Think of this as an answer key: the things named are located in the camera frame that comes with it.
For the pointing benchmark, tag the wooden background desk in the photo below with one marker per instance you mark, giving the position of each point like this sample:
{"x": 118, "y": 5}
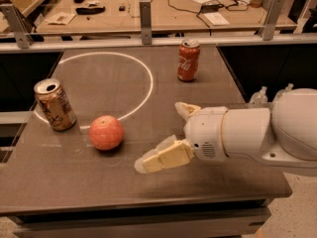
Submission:
{"x": 168, "y": 16}

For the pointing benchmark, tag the red apple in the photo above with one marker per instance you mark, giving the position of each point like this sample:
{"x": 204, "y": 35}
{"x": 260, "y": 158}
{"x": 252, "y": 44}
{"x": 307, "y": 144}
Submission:
{"x": 106, "y": 133}

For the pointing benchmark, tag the white paper card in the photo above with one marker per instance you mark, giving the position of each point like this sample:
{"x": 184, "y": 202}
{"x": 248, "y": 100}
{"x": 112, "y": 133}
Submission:
{"x": 60, "y": 19}
{"x": 216, "y": 19}

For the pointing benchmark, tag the black power adapter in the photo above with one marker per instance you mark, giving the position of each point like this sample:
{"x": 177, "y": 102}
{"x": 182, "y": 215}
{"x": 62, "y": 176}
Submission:
{"x": 210, "y": 8}

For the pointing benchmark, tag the white paper card left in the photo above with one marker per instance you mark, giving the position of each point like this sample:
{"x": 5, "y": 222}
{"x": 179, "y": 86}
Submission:
{"x": 60, "y": 19}

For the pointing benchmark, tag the tan opened drink can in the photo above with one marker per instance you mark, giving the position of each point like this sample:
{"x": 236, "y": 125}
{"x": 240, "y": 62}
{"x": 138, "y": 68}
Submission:
{"x": 53, "y": 101}

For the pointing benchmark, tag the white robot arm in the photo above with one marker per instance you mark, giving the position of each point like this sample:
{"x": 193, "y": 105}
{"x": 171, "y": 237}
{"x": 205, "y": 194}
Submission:
{"x": 281, "y": 134}

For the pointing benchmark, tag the red coke can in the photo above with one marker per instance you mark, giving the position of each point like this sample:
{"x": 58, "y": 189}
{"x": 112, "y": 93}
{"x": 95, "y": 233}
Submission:
{"x": 188, "y": 57}

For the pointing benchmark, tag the clear sanitizer bottle right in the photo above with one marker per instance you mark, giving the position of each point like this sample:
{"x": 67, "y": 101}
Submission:
{"x": 280, "y": 92}

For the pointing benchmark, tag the white paper card right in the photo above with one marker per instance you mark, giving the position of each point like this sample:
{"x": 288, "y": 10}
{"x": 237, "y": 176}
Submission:
{"x": 216, "y": 19}

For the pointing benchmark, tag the clear sanitizer bottle left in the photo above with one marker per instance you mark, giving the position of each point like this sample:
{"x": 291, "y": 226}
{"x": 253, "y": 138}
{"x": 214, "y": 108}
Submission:
{"x": 259, "y": 99}

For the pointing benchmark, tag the middle metal rail bracket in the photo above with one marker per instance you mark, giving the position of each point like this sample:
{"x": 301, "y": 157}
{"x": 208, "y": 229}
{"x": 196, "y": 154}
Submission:
{"x": 146, "y": 21}

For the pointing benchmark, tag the right metal rail bracket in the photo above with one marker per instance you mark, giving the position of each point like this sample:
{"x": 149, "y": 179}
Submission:
{"x": 267, "y": 30}

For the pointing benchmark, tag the clear sanitizer bottle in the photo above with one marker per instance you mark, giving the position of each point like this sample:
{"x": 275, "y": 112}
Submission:
{"x": 280, "y": 92}
{"x": 259, "y": 99}

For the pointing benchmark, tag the left metal rail bracket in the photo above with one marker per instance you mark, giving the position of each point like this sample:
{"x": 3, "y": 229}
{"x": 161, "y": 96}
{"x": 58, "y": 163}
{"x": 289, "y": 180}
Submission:
{"x": 17, "y": 26}

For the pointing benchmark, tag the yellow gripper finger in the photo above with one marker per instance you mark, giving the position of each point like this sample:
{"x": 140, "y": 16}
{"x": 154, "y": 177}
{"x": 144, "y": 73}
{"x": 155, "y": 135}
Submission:
{"x": 186, "y": 110}
{"x": 168, "y": 154}

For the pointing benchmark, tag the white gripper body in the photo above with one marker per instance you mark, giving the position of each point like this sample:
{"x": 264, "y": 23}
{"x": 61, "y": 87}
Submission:
{"x": 204, "y": 132}

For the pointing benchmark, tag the black flat device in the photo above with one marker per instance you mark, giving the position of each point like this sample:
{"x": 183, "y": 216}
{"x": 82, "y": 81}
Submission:
{"x": 90, "y": 10}

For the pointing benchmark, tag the small black block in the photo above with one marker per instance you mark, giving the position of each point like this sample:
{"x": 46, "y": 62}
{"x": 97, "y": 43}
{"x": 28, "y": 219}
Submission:
{"x": 122, "y": 8}

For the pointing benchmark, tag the metal rail bracket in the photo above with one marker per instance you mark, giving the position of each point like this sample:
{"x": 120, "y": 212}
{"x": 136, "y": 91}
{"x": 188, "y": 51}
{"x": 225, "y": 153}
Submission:
{"x": 267, "y": 30}
{"x": 146, "y": 21}
{"x": 17, "y": 26}

